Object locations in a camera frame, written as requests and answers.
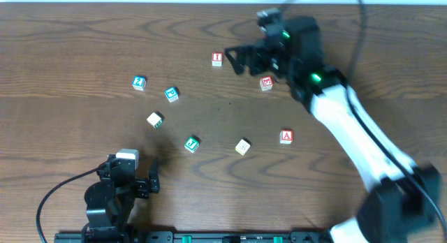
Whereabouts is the red letter I block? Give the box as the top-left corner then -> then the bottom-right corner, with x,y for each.
212,52 -> 223,67

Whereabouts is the red letter A block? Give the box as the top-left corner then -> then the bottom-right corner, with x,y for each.
279,130 -> 293,144

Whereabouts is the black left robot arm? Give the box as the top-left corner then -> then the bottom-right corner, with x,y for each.
81,154 -> 160,243

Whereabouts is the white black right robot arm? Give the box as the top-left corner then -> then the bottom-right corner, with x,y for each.
224,17 -> 446,242

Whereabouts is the red letter E block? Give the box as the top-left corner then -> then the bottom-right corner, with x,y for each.
260,76 -> 274,91

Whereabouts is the green letter J block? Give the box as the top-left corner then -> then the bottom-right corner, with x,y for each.
184,137 -> 200,153

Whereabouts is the green letter R block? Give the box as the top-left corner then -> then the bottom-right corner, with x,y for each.
147,112 -> 163,128

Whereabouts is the blue letter P block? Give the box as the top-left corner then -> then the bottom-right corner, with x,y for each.
164,87 -> 179,103

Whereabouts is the plain yellow wooden block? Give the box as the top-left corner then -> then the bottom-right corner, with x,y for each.
235,139 -> 251,156

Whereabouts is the blue number 2 block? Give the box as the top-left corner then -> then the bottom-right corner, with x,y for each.
132,76 -> 147,91

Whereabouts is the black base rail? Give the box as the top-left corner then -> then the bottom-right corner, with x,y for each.
54,231 -> 333,243

